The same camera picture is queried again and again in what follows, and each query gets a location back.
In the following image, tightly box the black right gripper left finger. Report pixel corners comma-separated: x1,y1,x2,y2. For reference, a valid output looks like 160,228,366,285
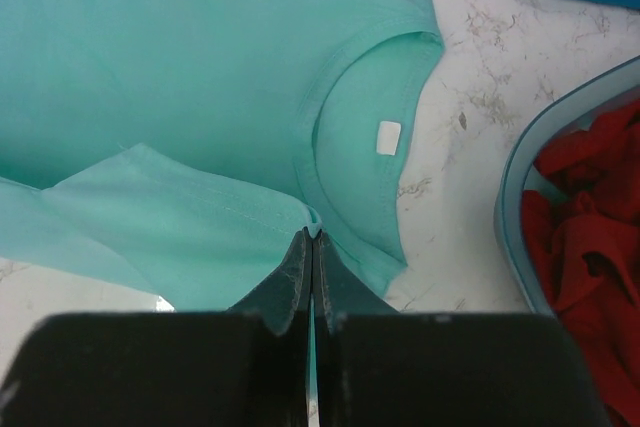
9,231,312,426

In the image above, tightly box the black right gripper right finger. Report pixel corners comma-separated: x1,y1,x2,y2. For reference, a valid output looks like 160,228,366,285
312,235,609,426

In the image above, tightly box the red t shirts pile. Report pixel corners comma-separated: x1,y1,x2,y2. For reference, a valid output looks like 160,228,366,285
521,102,639,426

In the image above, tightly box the teal t shirt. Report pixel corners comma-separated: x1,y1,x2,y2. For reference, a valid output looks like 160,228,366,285
0,0,446,427

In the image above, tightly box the translucent blue plastic basket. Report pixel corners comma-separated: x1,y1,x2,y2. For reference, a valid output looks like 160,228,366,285
494,57,639,316

